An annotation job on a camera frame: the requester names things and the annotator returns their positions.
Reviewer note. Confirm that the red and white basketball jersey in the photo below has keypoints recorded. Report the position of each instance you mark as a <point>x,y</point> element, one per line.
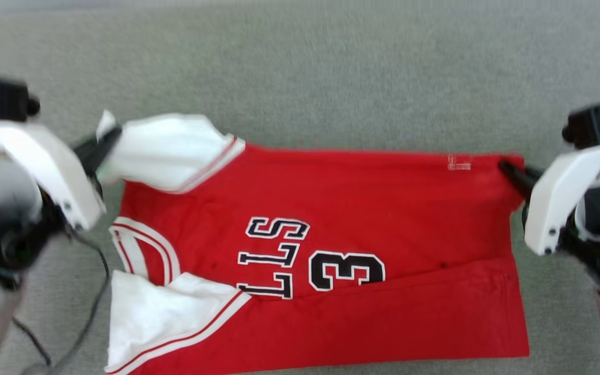
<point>383,198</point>

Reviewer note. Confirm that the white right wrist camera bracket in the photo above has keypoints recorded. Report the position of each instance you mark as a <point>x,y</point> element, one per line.
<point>560,198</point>

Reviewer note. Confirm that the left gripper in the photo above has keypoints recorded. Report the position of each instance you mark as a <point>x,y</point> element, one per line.
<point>24,239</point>

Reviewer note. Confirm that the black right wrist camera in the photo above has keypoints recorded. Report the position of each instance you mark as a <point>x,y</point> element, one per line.
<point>594,122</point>

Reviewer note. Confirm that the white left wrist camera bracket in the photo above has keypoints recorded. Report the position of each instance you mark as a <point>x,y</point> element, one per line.
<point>45,156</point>

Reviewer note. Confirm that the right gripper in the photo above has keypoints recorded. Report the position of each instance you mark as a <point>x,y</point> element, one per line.
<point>599,219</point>

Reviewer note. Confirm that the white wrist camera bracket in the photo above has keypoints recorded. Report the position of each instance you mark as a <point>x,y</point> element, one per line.
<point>560,198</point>
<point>45,156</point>

